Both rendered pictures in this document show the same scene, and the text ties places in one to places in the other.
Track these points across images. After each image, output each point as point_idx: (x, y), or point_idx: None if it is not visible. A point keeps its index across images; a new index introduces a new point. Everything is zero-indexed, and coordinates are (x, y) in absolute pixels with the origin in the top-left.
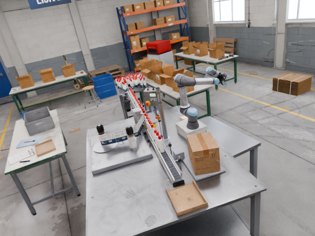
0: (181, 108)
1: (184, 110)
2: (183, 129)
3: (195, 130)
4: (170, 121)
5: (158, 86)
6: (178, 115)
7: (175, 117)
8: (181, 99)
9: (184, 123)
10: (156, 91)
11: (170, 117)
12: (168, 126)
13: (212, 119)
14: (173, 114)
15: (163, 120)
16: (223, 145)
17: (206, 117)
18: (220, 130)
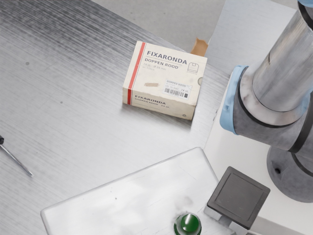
0: (263, 125)
1: (287, 130)
2: (278, 221)
3: None
4: (61, 120)
5: (229, 167)
6: (59, 41)
7: (51, 68)
8: (298, 92)
9: (238, 161)
10: (236, 234)
11: (22, 79)
12: (87, 174)
13: (268, 10)
14: (11, 39)
15: None
16: None
17: (226, 10)
18: None
